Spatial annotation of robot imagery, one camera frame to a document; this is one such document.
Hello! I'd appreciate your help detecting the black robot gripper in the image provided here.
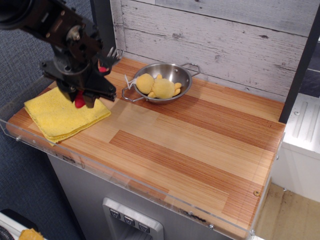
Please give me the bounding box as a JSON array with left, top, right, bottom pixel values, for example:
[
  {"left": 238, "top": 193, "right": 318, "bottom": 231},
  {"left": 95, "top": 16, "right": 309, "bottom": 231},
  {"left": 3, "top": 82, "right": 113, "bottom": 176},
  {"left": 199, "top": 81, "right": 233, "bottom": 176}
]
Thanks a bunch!
[{"left": 22, "top": 0, "right": 116, "bottom": 108}]

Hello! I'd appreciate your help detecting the red handled metal fork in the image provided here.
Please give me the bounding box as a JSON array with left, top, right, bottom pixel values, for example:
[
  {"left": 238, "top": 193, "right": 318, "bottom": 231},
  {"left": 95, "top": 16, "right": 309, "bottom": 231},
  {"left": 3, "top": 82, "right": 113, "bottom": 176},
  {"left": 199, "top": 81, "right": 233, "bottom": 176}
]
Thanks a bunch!
[{"left": 73, "top": 48, "right": 125, "bottom": 109}]

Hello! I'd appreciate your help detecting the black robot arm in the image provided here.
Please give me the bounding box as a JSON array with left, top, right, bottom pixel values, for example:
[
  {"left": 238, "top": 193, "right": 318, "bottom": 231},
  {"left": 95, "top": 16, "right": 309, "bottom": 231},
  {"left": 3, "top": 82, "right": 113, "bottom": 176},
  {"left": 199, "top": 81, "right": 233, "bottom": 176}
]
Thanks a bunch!
[{"left": 0, "top": 0, "right": 123, "bottom": 108}]

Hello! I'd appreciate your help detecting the folded yellow cloth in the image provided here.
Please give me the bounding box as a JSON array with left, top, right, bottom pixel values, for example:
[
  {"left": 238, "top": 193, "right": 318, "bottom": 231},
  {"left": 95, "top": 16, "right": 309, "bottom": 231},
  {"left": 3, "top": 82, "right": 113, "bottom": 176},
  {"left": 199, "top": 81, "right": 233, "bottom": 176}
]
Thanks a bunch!
[{"left": 24, "top": 87, "right": 111, "bottom": 144}]

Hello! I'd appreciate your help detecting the small steel pot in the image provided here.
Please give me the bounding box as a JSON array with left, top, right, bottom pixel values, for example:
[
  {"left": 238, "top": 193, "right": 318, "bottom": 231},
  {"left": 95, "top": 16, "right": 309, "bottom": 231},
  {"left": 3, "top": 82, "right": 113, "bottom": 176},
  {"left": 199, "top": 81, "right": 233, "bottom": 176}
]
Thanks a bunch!
[{"left": 122, "top": 62, "right": 201, "bottom": 104}]

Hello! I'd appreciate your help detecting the yellow plush toy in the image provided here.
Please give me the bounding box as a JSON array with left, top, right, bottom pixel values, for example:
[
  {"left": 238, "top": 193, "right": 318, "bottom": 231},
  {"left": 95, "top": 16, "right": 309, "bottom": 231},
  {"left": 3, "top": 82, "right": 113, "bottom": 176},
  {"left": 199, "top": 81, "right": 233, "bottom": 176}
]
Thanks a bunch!
[{"left": 124, "top": 73, "right": 182, "bottom": 99}]

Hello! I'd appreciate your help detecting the grey toy fridge cabinet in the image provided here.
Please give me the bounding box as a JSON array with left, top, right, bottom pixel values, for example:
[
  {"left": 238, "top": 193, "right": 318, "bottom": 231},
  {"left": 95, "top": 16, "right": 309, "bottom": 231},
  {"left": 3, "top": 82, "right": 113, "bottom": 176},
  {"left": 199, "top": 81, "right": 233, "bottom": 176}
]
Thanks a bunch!
[{"left": 46, "top": 152, "right": 227, "bottom": 240}]

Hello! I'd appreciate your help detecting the silver dispenser button panel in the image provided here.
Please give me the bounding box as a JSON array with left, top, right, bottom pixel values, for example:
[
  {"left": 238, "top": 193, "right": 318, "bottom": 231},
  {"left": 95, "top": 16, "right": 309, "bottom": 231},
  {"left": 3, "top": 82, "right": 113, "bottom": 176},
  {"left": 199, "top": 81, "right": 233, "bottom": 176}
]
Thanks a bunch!
[{"left": 102, "top": 197, "right": 164, "bottom": 240}]

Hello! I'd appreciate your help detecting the clear acrylic table guard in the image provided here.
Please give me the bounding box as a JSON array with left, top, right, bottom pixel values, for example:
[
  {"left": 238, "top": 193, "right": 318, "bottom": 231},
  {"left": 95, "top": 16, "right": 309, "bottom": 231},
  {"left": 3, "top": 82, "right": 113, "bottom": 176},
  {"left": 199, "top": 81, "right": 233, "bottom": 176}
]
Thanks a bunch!
[{"left": 7, "top": 78, "right": 285, "bottom": 240}]

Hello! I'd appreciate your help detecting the white toy sink counter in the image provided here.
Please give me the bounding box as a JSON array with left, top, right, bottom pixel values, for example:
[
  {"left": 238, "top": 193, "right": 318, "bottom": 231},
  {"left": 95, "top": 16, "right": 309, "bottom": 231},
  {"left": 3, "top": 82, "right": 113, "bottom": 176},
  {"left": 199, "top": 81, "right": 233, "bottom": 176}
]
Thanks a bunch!
[{"left": 271, "top": 93, "right": 320, "bottom": 202}]

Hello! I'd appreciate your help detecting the dark left vertical post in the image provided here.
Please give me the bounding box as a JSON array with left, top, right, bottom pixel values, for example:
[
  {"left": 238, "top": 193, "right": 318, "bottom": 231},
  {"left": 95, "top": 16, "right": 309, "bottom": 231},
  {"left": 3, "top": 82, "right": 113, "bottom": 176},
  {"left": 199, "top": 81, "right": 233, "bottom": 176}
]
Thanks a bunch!
[{"left": 90, "top": 0, "right": 116, "bottom": 57}]

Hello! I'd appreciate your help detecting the dark vertical post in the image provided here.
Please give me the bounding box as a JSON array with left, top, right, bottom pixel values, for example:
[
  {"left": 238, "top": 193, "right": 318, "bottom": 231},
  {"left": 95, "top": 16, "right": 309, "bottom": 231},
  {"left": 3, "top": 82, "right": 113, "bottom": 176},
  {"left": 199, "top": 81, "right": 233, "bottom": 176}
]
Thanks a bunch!
[
  {"left": 90, "top": 0, "right": 116, "bottom": 57},
  {"left": 278, "top": 6, "right": 320, "bottom": 124}
]

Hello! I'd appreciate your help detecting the black hose and yellow object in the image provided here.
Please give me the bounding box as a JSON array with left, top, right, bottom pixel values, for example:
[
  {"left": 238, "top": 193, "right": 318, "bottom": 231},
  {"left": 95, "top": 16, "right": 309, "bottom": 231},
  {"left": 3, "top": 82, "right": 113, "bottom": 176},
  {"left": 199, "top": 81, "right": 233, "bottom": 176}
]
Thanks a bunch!
[{"left": 0, "top": 226, "right": 45, "bottom": 240}]

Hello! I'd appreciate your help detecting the dark right vertical post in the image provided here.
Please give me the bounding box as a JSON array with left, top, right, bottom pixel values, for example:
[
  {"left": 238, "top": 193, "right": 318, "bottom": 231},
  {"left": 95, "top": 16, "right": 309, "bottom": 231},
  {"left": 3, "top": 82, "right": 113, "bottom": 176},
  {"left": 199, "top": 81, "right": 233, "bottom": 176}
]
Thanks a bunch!
[{"left": 278, "top": 6, "right": 320, "bottom": 124}]

